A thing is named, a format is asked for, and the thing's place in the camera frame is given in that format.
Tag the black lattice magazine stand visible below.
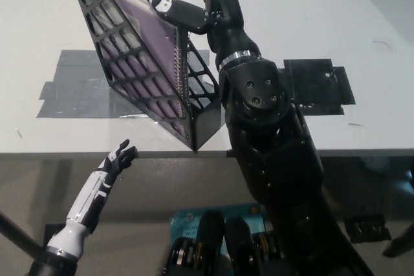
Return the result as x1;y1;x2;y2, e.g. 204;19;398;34
65;0;226;153

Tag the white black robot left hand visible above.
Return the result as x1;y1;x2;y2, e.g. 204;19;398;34
65;139;137;235

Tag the purple spiral notebook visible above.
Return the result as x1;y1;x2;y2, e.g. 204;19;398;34
77;0;191;138

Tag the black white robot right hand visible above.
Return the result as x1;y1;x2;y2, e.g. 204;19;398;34
140;0;263;72

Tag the black table leg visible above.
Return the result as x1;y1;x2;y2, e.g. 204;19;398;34
381;224;414;257
0;211;46;260

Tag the black tape patch on table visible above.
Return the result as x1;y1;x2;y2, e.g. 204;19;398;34
283;58;356;116

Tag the grey tape patch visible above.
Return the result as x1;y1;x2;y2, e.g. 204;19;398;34
36;48;227;120

